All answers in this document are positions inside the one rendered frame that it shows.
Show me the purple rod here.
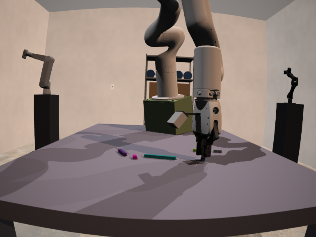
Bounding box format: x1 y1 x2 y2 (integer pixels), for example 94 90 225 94
118 149 127 156

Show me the turquoise rod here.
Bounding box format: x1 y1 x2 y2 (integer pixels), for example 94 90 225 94
144 154 176 160

